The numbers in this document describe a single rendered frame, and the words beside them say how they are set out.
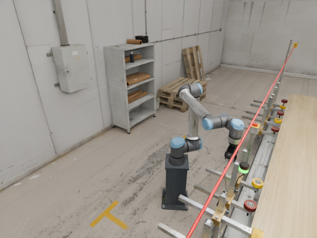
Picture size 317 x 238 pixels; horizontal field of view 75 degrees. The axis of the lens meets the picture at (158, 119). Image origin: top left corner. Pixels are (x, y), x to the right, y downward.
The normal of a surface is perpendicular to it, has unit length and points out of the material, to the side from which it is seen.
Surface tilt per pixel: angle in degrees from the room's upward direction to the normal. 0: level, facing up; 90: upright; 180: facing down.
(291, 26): 90
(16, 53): 90
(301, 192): 0
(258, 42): 90
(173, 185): 90
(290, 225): 0
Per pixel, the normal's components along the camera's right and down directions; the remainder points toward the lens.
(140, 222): 0.00, -0.89
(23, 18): 0.83, 0.26
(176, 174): -0.07, 0.46
